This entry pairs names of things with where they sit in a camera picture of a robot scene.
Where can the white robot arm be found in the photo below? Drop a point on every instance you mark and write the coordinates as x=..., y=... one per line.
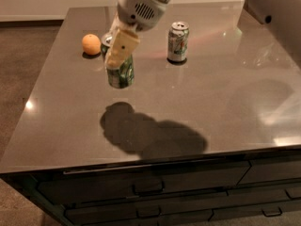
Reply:
x=282, y=18

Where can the lower right drawer handle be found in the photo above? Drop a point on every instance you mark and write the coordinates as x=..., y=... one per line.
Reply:
x=271, y=212

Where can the top left drawer handle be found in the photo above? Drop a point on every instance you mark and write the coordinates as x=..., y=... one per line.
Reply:
x=142, y=188

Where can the lower left drawer handle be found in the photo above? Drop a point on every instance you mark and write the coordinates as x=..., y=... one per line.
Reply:
x=149, y=212

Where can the dark cabinet with drawers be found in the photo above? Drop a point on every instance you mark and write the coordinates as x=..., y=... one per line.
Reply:
x=208, y=189

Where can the drawer handle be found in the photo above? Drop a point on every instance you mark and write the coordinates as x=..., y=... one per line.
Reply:
x=271, y=212
x=142, y=188
x=149, y=212

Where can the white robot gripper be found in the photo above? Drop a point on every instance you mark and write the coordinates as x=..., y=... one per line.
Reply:
x=137, y=11

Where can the orange fruit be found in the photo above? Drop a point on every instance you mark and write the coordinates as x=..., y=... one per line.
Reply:
x=91, y=44

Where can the white green soda can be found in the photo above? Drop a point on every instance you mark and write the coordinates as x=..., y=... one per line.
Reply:
x=177, y=42

